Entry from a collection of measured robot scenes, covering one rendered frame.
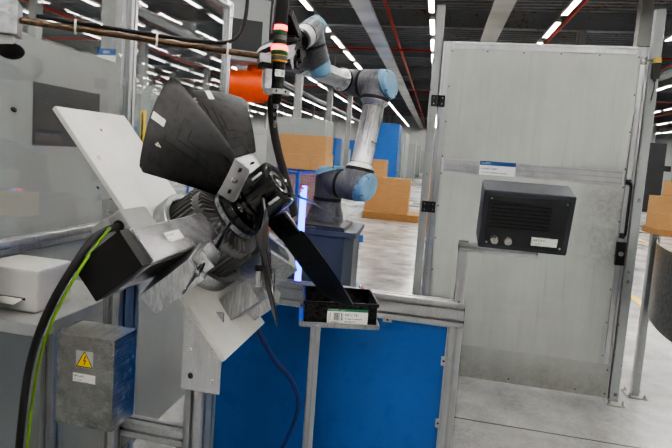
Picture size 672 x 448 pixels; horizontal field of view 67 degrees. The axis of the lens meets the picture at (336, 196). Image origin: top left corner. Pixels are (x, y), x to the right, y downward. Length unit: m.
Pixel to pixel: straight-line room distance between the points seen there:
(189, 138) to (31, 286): 0.57
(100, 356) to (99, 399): 0.10
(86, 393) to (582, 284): 2.62
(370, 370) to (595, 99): 2.06
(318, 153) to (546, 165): 6.62
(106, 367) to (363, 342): 0.82
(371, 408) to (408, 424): 0.13
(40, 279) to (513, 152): 2.46
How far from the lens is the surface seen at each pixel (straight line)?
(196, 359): 1.32
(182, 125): 1.10
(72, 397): 1.42
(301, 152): 9.45
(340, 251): 2.00
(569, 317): 3.29
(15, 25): 1.29
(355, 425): 1.88
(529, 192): 1.60
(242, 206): 1.23
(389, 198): 10.57
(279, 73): 1.35
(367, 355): 1.78
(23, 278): 1.46
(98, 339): 1.33
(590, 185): 3.19
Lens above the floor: 1.30
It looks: 5 degrees down
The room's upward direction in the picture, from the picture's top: 4 degrees clockwise
